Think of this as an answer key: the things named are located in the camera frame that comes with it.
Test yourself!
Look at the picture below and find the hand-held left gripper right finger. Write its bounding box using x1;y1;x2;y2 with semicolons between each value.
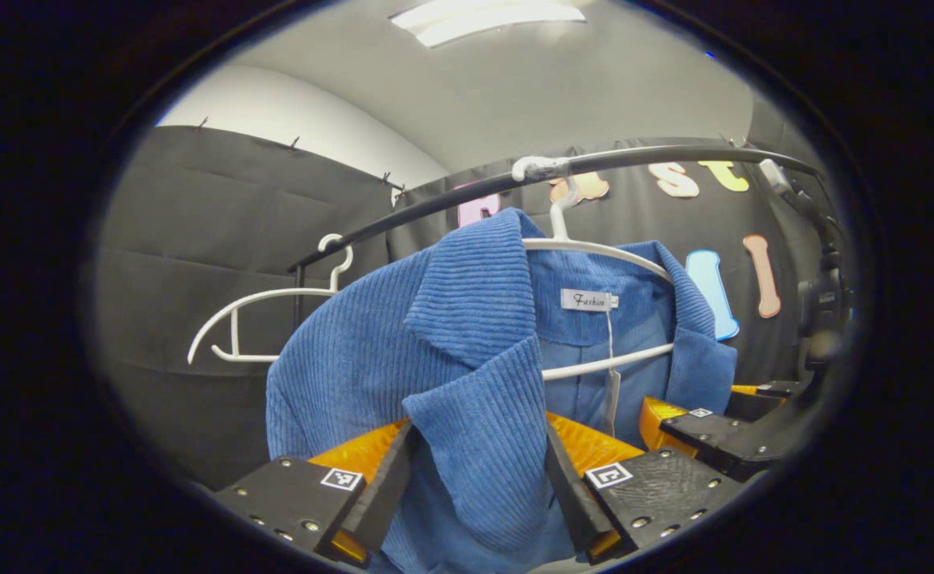
545;411;747;565

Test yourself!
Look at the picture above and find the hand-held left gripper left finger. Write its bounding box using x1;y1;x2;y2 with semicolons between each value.
214;419;418;568

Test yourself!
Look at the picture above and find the blue corduroy jacket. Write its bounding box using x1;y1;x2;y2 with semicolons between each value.
265;209;739;574

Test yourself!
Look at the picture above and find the white plastic hanger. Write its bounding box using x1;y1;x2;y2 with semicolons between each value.
187;233;355;366
513;156;677;382

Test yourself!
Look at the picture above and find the black metal clothes rack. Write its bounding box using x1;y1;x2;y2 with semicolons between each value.
288;143;842;336

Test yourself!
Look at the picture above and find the small grey device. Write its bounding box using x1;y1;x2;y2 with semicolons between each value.
758;158;796;194

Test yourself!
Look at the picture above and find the large ceiling light panel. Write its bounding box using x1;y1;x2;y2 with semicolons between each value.
390;0;587;49

